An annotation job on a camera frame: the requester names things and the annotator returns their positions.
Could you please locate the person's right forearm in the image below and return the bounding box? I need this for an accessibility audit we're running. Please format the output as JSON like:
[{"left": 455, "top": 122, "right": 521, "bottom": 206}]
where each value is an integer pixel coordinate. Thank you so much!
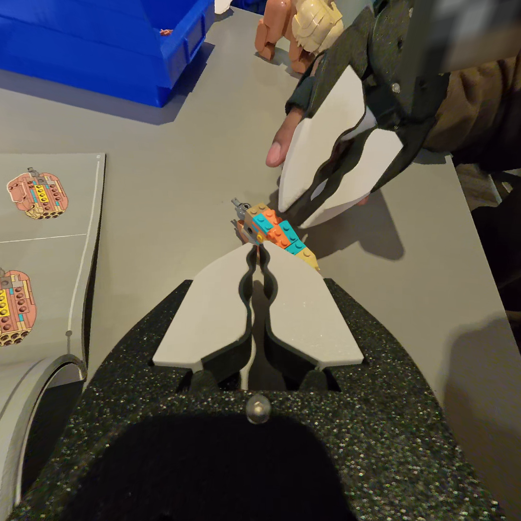
[{"left": 423, "top": 57, "right": 521, "bottom": 171}]

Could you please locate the blue plastic bin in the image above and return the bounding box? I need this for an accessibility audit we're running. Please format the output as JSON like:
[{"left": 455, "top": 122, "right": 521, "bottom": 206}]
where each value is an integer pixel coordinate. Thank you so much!
[{"left": 0, "top": 0, "right": 215, "bottom": 108}]

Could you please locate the grey desk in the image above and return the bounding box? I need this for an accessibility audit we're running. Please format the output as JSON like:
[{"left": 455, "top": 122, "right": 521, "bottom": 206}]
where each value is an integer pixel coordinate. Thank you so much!
[{"left": 0, "top": 6, "right": 521, "bottom": 521}]

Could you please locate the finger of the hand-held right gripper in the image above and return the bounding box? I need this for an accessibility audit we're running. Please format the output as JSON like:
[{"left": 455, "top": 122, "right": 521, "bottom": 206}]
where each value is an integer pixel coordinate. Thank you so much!
[
  {"left": 299, "top": 128, "right": 404, "bottom": 228},
  {"left": 278, "top": 65, "right": 367, "bottom": 214}
]

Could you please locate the person's right hand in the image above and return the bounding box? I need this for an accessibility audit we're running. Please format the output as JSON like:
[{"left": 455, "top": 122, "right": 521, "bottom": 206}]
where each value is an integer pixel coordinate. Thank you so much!
[{"left": 266, "top": 108, "right": 306, "bottom": 168}]

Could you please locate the grey instruction booklet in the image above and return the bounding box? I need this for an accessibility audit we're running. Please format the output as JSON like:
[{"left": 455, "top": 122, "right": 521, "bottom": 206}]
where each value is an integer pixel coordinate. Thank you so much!
[{"left": 0, "top": 153, "right": 107, "bottom": 507}]

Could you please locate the colourful toy brick assembly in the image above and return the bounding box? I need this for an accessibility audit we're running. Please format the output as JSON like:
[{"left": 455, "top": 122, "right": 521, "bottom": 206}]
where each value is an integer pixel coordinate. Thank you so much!
[{"left": 231, "top": 197, "right": 321, "bottom": 271}]

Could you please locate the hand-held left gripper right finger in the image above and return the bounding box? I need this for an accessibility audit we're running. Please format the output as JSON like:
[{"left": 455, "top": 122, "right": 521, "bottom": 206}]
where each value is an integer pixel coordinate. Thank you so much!
[{"left": 260, "top": 244, "right": 364, "bottom": 369}]

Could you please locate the brown toy brick animal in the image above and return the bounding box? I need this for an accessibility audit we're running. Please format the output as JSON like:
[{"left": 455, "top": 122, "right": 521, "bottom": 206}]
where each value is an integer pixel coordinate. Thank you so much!
[{"left": 255, "top": 0, "right": 344, "bottom": 75}]

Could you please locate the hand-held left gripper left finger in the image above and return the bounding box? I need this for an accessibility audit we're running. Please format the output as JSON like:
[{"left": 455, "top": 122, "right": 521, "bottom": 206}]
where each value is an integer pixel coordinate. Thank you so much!
[{"left": 153, "top": 244, "right": 258, "bottom": 369}]

